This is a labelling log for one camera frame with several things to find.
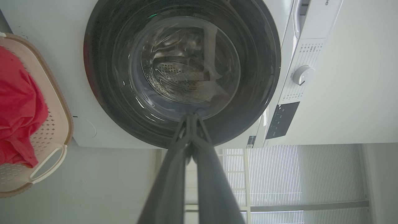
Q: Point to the beige plastic laundry basket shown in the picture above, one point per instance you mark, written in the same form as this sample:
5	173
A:
46	130

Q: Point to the red cloth garment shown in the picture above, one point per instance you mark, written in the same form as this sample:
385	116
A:
18	109

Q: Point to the white window blinds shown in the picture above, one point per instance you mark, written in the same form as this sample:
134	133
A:
295	183

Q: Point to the white detergent drawer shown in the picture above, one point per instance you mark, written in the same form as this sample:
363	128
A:
303	15

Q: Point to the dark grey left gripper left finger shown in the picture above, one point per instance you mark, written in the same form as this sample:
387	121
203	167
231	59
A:
169	186

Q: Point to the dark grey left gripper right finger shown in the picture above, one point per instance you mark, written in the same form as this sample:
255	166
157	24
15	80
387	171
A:
213	189

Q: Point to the white round control dial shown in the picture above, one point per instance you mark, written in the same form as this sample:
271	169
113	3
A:
303	75

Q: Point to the black washing machine display panel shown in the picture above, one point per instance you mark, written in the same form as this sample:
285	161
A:
282	120

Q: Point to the white front-load washing machine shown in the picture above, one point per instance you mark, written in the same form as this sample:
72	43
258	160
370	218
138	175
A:
199	62

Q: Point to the round black washing machine door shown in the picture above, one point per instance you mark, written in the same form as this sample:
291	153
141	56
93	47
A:
183	68

